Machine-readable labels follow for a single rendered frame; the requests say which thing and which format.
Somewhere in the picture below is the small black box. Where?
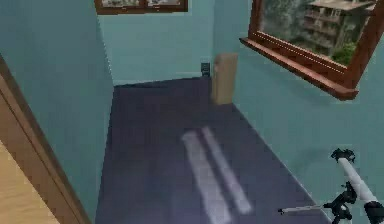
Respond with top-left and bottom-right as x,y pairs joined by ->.
200,62 -> 212,78

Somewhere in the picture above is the tan tall box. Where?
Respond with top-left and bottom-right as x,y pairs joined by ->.
211,52 -> 239,106

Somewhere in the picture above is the brown framed window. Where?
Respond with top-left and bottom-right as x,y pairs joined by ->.
239,0 -> 384,102
94,0 -> 189,16

